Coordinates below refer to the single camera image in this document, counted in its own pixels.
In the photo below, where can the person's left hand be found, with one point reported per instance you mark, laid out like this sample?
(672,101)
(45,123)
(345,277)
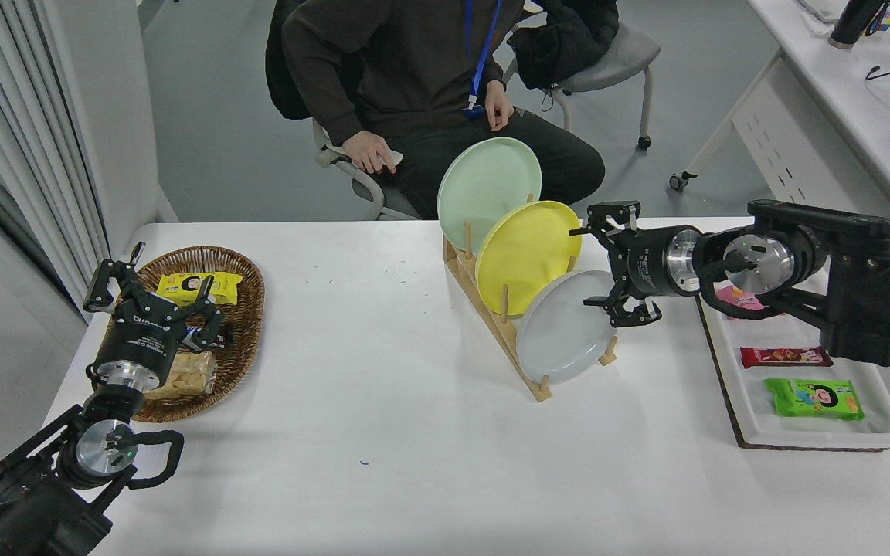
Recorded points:
(501,104)

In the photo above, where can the cream office chair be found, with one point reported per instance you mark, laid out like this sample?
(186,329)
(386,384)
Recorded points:
(333,158)

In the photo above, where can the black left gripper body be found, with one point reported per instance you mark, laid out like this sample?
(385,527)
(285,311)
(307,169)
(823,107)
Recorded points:
(140,336)

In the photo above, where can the black flask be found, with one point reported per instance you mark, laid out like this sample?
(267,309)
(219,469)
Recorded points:
(850,23)

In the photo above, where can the red snack bar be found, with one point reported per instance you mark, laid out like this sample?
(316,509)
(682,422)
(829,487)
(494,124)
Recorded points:
(785,357)

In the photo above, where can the brown wicker basket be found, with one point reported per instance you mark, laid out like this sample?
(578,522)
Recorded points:
(248,324)

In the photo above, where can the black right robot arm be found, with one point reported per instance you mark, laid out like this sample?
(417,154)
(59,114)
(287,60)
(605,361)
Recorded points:
(862,278)

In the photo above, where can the white side desk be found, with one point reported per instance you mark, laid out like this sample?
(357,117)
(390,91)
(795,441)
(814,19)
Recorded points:
(839,85)

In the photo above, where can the colourful cube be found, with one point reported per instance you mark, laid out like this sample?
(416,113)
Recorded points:
(884,22)

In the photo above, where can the dark snack bar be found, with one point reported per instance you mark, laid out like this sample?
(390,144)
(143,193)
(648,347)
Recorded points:
(227,334)

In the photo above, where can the grey chair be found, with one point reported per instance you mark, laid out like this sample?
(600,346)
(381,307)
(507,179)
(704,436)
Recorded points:
(630,50)

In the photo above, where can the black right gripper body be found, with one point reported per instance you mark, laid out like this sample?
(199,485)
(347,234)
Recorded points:
(646,262)

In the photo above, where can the person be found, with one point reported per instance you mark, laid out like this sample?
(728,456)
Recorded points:
(414,62)

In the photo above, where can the yellow snack packet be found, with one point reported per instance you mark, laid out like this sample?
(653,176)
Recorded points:
(225,287)

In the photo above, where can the yellow plate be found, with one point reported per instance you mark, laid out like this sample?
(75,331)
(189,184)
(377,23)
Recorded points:
(526,255)

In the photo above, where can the grey plate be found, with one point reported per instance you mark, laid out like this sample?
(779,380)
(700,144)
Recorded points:
(561,336)

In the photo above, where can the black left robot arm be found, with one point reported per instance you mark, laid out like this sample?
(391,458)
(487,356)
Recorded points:
(28,502)

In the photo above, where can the pale green plate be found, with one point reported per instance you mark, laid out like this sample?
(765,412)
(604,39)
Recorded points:
(484,185)

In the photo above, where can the white tray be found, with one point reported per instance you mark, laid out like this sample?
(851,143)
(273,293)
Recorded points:
(754,417)

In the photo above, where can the pink snack packet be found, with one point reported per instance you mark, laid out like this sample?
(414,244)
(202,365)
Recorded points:
(742,301)

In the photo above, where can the wooden plate rack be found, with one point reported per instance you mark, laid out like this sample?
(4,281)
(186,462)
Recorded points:
(541,394)

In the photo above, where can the black puffer jacket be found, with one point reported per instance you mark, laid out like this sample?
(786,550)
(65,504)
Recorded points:
(568,38)

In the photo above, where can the green snack packet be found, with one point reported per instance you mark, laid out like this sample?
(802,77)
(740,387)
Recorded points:
(812,398)

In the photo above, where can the clear bag of crackers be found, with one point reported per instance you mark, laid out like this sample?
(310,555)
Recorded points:
(186,374)

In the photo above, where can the person's right hand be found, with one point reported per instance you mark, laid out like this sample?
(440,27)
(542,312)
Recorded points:
(371,154)

